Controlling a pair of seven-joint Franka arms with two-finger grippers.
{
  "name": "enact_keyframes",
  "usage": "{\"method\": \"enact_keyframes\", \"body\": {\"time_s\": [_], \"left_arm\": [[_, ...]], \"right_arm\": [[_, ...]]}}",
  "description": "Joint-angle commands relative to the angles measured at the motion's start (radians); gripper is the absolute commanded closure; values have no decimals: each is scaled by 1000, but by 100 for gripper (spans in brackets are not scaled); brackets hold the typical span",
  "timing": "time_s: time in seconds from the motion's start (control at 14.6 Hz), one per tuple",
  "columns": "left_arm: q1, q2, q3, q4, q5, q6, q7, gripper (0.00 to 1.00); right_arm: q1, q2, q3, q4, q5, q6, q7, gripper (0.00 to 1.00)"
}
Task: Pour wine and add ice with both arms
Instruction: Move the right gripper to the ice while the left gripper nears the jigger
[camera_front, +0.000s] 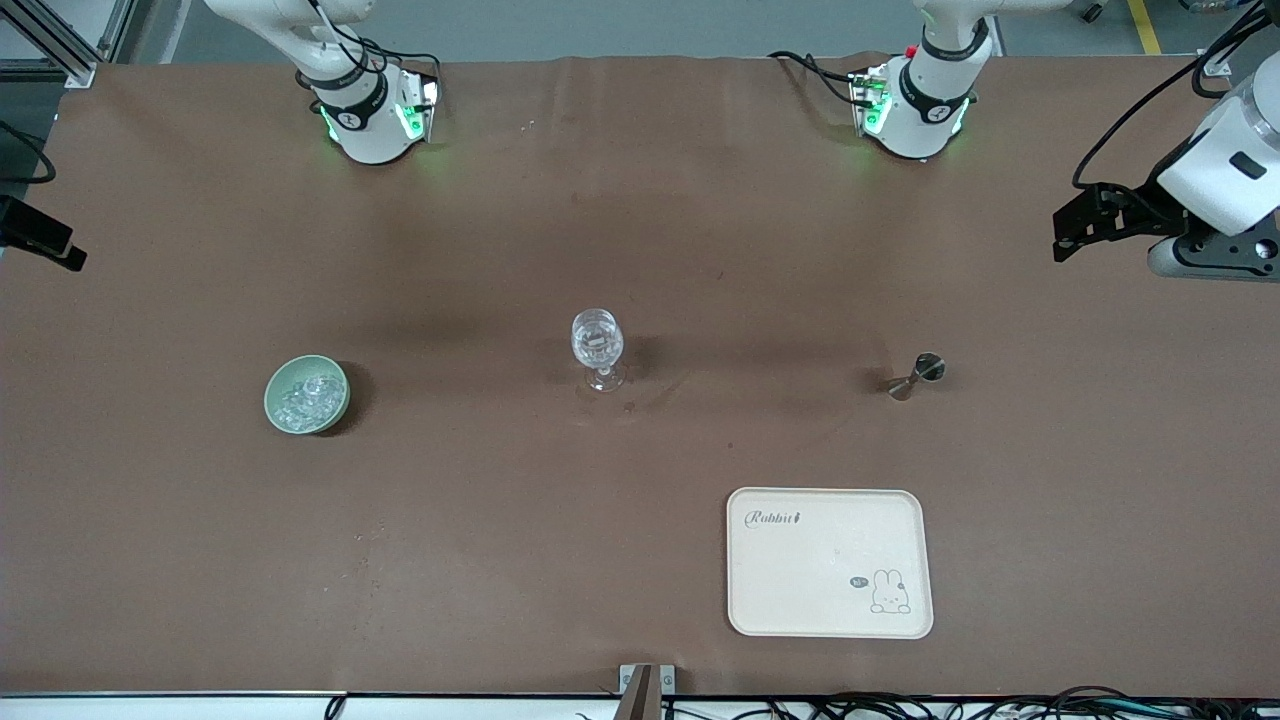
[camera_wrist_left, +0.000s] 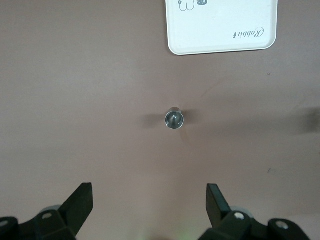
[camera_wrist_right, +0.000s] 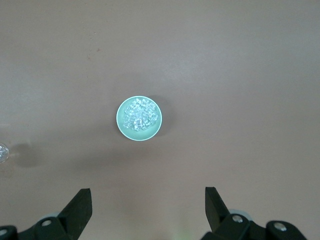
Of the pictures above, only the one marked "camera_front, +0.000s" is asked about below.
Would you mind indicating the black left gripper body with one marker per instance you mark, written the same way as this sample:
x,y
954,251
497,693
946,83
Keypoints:
x,y
1137,205

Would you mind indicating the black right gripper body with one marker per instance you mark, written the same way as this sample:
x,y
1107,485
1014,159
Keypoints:
x,y
32,233

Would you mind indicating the steel jigger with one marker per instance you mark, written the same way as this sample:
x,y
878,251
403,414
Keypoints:
x,y
930,368

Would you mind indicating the clear ice cubes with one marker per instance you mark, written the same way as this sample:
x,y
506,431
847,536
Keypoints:
x,y
305,400

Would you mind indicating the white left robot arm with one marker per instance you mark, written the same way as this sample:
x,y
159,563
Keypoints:
x,y
930,110

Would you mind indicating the clear wine glass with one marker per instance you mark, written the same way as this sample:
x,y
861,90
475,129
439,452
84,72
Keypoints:
x,y
597,340

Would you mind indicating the black caster wheel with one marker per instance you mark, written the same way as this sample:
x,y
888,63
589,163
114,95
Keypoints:
x,y
1092,10

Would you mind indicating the green ceramic bowl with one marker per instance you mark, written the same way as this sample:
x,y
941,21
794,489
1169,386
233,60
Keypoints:
x,y
343,402

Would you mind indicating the cream rabbit print tray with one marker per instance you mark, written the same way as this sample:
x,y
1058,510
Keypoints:
x,y
800,580

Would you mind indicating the aluminium frame profile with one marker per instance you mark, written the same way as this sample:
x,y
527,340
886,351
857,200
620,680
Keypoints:
x,y
78,72
1218,66

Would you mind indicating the silver left base connector bracket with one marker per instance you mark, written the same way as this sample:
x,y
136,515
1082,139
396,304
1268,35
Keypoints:
x,y
862,95

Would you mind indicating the silver base connector bracket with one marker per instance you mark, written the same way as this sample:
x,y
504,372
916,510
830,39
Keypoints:
x,y
428,100
862,95

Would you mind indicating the silver right base connector bracket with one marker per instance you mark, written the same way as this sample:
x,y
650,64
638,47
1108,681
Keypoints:
x,y
428,100

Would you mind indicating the white table edge rail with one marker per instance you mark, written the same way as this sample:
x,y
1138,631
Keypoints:
x,y
150,708

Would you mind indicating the silver metal bracket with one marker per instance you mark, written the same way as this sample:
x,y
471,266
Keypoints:
x,y
667,680

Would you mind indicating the brown camera pole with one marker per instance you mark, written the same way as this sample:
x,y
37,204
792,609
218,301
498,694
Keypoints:
x,y
640,700

